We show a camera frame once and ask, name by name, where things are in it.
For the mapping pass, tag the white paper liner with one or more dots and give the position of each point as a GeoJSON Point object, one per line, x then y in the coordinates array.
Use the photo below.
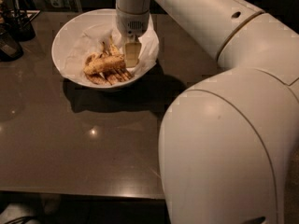
{"type": "Point", "coordinates": [87, 38]}

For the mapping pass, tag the spotted banana bunch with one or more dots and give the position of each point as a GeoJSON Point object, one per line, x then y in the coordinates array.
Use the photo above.
{"type": "Point", "coordinates": [113, 76]}

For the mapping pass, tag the black wire utensil holder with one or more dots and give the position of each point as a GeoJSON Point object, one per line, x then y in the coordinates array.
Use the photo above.
{"type": "Point", "coordinates": [19, 25]}

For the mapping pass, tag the black kitchen scale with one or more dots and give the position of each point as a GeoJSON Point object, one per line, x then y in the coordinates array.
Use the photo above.
{"type": "Point", "coordinates": [10, 49]}

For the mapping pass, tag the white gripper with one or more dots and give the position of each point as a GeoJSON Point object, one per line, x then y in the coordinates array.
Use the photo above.
{"type": "Point", "coordinates": [132, 24]}

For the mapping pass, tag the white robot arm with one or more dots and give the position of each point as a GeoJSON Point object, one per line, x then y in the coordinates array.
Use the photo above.
{"type": "Point", "coordinates": [226, 142]}

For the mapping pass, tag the white bowl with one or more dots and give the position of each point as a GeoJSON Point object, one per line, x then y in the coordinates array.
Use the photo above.
{"type": "Point", "coordinates": [67, 42]}

